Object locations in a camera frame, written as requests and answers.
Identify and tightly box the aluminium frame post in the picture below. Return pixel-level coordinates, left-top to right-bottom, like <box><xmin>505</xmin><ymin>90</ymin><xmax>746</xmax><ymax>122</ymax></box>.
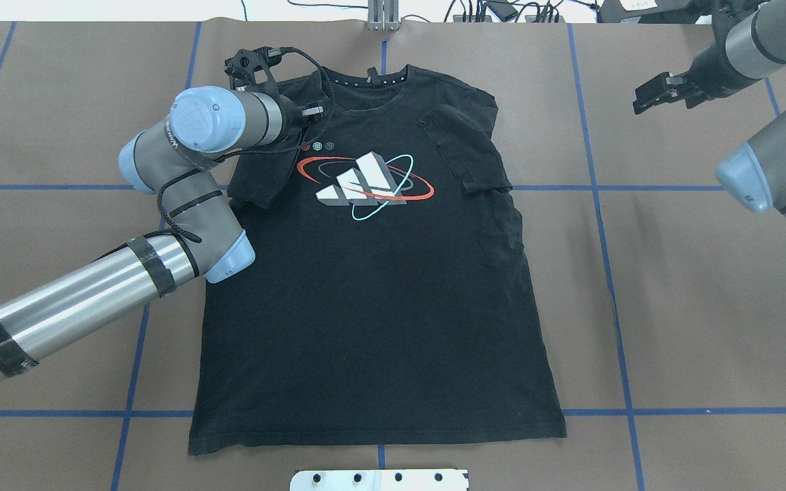
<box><xmin>367</xmin><ymin>0</ymin><xmax>401</xmax><ymax>32</ymax></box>

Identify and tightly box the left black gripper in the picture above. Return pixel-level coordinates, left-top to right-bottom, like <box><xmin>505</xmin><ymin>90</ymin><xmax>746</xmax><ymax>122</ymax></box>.
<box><xmin>272</xmin><ymin>94</ymin><xmax>327</xmax><ymax>144</ymax></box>

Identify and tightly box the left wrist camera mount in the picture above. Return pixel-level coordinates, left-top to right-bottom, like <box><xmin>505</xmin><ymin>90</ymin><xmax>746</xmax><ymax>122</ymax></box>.
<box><xmin>224</xmin><ymin>46</ymin><xmax>283</xmax><ymax>96</ymax></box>

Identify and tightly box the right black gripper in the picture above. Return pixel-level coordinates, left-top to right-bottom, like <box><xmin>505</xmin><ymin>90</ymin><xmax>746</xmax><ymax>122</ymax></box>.
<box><xmin>632</xmin><ymin>44</ymin><xmax>742</xmax><ymax>115</ymax></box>

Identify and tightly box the black box with label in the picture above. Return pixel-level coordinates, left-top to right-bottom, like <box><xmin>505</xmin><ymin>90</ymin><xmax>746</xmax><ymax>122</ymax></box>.
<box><xmin>598</xmin><ymin>1</ymin><xmax>712</xmax><ymax>25</ymax></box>

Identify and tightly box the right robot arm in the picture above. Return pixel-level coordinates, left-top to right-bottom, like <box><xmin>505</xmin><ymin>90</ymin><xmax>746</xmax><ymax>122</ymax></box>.
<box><xmin>632</xmin><ymin>1</ymin><xmax>786</xmax><ymax>218</ymax></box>

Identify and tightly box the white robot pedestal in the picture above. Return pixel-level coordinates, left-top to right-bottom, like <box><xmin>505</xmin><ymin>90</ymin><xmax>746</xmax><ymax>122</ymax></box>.
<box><xmin>289</xmin><ymin>468</ymin><xmax>470</xmax><ymax>490</ymax></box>

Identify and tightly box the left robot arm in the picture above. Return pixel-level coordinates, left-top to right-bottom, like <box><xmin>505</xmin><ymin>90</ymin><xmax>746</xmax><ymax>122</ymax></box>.
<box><xmin>0</xmin><ymin>86</ymin><xmax>330</xmax><ymax>382</ymax></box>

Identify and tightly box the black printed t-shirt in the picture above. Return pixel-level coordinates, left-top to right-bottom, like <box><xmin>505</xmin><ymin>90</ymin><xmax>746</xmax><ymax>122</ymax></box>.
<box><xmin>188</xmin><ymin>65</ymin><xmax>567</xmax><ymax>455</ymax></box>

